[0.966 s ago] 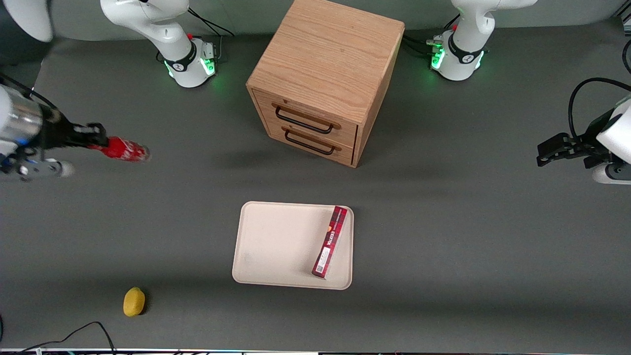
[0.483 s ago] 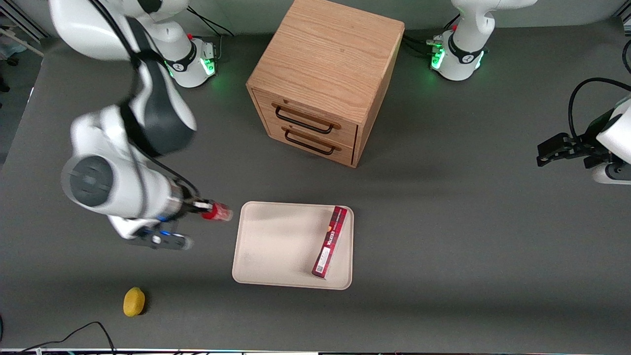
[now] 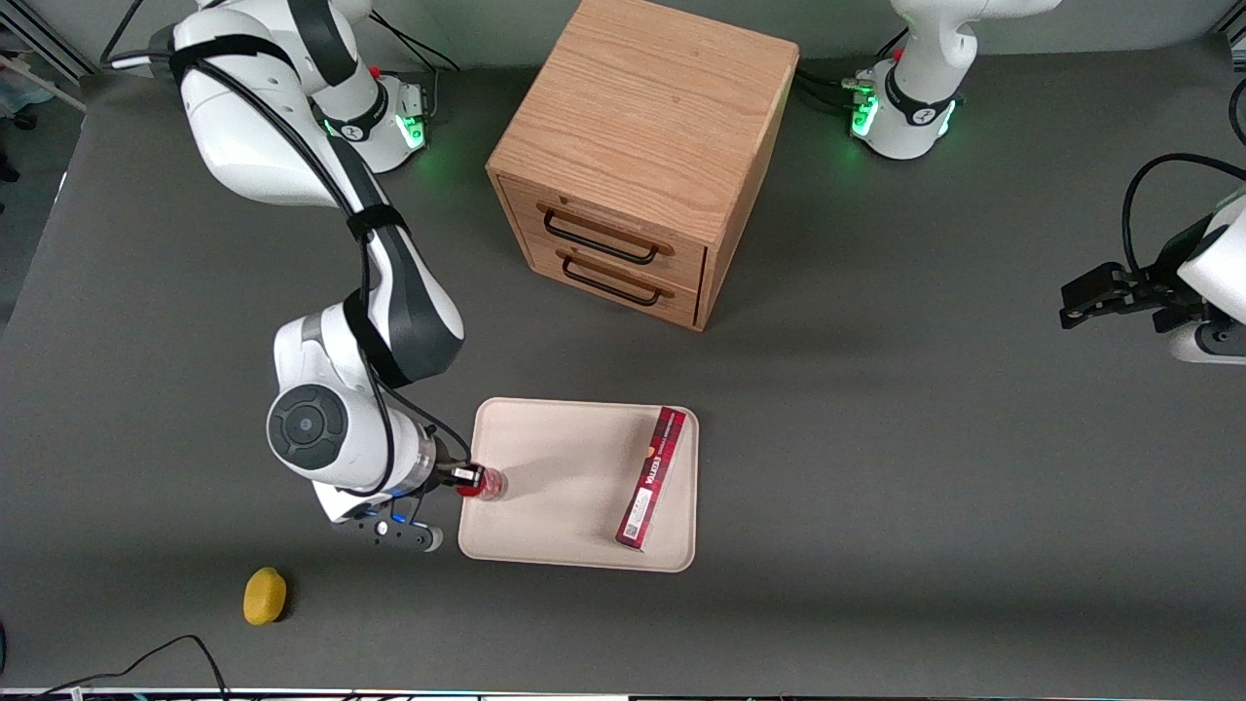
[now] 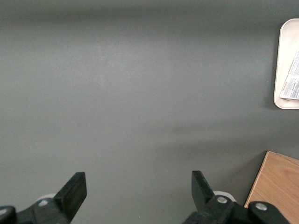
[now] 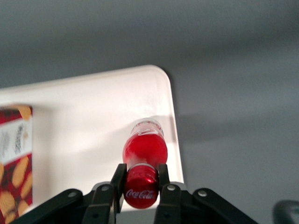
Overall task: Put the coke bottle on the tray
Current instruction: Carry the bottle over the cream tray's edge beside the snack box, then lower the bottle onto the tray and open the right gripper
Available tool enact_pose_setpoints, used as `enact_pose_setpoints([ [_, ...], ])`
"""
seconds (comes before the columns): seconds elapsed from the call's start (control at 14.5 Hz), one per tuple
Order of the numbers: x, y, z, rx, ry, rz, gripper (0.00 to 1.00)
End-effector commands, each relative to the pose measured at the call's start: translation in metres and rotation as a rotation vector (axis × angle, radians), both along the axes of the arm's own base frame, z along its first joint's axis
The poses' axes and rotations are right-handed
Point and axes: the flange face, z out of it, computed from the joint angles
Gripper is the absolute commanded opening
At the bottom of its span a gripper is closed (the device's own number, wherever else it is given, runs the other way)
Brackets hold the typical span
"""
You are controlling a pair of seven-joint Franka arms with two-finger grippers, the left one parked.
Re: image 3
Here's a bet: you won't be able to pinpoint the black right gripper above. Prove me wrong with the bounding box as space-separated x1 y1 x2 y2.
428 456 486 498

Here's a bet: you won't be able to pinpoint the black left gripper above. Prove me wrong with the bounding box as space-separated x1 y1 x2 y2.
1060 218 1219 333

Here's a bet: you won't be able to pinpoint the red coke bottle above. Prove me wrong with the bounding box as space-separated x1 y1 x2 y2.
456 466 510 503

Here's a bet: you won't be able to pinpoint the beige plastic tray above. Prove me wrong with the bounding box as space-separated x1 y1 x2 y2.
458 396 700 573

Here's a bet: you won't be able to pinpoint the red cardboard box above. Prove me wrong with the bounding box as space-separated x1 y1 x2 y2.
614 406 688 552

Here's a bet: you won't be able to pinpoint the yellow lemon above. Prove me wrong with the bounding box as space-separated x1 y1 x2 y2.
242 568 288 626

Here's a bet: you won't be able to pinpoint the wooden drawer cabinet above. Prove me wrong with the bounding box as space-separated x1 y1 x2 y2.
486 0 801 333

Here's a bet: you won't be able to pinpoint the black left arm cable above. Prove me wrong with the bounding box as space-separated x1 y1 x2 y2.
1121 153 1246 276

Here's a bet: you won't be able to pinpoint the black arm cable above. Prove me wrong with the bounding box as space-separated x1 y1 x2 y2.
1121 153 1246 276
100 0 474 493

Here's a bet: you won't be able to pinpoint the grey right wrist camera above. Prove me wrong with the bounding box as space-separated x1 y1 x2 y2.
334 506 445 553

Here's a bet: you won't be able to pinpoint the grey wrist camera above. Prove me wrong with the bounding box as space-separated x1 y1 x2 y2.
1168 319 1246 366
334 506 445 553

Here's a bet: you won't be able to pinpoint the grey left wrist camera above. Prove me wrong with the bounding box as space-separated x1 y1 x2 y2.
1168 319 1246 366

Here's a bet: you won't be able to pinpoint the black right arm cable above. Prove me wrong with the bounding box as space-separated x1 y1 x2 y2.
100 0 474 493

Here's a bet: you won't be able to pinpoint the black drawer handle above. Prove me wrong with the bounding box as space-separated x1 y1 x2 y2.
542 209 660 266
562 252 664 308

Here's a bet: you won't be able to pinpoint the black left base cables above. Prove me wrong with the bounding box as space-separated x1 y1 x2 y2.
793 34 911 113

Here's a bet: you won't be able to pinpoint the black base cables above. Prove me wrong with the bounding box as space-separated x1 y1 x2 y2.
368 12 464 123
793 34 911 113

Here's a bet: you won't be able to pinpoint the black floor cable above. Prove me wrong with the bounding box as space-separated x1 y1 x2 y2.
29 635 231 700

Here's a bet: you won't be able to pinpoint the black right base cables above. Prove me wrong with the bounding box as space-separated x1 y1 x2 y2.
368 12 464 123

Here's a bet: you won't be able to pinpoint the metal frame rail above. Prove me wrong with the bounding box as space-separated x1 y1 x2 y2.
0 0 98 116

